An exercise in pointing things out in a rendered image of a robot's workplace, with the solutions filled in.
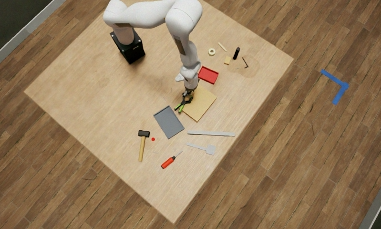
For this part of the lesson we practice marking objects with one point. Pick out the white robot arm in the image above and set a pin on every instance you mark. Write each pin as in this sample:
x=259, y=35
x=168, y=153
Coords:
x=180, y=16

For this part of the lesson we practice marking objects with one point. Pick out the red shallow tray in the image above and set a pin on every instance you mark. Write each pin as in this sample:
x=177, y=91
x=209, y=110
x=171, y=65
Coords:
x=208, y=75

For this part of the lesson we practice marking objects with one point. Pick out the mallet with black head and wooden handle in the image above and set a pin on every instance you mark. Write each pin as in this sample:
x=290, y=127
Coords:
x=143, y=134

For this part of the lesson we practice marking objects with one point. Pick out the red-handled screwdriver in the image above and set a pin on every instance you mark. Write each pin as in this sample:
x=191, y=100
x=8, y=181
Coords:
x=169, y=161

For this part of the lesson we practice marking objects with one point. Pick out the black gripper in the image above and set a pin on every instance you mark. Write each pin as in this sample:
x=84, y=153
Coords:
x=188, y=91

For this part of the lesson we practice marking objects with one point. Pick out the black spring clamp with green handles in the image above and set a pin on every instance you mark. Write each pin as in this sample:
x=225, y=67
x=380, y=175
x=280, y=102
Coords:
x=183, y=103

